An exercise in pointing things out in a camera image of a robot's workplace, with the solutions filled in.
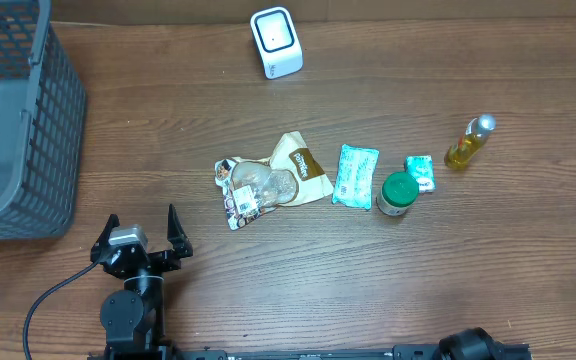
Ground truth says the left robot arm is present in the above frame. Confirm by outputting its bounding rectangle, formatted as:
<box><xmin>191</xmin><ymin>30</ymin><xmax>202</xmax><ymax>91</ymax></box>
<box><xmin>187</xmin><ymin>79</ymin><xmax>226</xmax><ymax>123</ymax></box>
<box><xmin>90</xmin><ymin>206</ymin><xmax>193</xmax><ymax>359</ymax></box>

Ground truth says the brown Pantree snack bag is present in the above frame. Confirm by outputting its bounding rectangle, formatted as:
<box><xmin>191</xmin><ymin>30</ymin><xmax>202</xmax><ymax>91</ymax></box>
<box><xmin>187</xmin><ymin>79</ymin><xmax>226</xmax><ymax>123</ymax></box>
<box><xmin>214</xmin><ymin>131</ymin><xmax>333</xmax><ymax>230</ymax></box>

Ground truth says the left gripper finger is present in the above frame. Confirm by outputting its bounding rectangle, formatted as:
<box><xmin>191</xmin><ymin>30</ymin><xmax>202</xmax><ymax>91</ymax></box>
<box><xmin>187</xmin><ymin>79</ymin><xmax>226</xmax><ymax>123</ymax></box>
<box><xmin>90</xmin><ymin>214</ymin><xmax>120</xmax><ymax>262</ymax></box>
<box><xmin>167</xmin><ymin>204</ymin><xmax>193</xmax><ymax>258</ymax></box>

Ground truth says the yellow drink bottle silver cap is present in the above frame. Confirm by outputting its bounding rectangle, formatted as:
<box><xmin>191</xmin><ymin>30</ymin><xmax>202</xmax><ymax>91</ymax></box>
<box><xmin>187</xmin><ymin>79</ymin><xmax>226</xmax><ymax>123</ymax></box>
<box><xmin>444</xmin><ymin>114</ymin><xmax>496</xmax><ymax>170</ymax></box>

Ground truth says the teal snack packet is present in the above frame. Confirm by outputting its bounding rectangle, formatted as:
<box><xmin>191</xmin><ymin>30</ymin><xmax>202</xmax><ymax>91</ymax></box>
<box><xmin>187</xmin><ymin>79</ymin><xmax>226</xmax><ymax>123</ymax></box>
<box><xmin>332</xmin><ymin>144</ymin><xmax>379</xmax><ymax>210</ymax></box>

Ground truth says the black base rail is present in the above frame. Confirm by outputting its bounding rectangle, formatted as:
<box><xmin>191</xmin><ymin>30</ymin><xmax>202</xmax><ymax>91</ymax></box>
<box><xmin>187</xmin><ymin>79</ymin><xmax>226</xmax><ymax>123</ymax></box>
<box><xmin>175</xmin><ymin>344</ymin><xmax>439</xmax><ymax>360</ymax></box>

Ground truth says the white barcode scanner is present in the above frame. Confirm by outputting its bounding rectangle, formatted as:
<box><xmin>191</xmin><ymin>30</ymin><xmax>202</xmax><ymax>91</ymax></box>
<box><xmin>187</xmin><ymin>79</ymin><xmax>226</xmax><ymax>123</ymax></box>
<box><xmin>250</xmin><ymin>6</ymin><xmax>304</xmax><ymax>80</ymax></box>

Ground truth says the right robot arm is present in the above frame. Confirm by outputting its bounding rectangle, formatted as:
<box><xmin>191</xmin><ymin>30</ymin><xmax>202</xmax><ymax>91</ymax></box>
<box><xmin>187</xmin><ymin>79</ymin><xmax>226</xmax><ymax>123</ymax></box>
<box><xmin>432</xmin><ymin>328</ymin><xmax>532</xmax><ymax>360</ymax></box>

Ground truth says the green white drink carton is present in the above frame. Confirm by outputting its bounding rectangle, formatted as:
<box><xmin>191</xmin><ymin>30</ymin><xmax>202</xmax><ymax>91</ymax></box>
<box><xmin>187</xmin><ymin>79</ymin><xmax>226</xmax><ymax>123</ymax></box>
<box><xmin>404</xmin><ymin>155</ymin><xmax>436</xmax><ymax>193</ymax></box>

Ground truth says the dark grey plastic basket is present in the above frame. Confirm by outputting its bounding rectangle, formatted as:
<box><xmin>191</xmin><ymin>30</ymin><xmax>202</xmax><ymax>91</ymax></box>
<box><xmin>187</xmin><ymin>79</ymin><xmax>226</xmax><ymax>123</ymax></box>
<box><xmin>0</xmin><ymin>0</ymin><xmax>87</xmax><ymax>240</ymax></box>

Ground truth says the green lid white jar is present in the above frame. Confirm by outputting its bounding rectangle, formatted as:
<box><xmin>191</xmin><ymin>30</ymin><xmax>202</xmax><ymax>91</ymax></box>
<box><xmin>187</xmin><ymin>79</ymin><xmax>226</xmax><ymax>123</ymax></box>
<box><xmin>376</xmin><ymin>172</ymin><xmax>419</xmax><ymax>216</ymax></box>

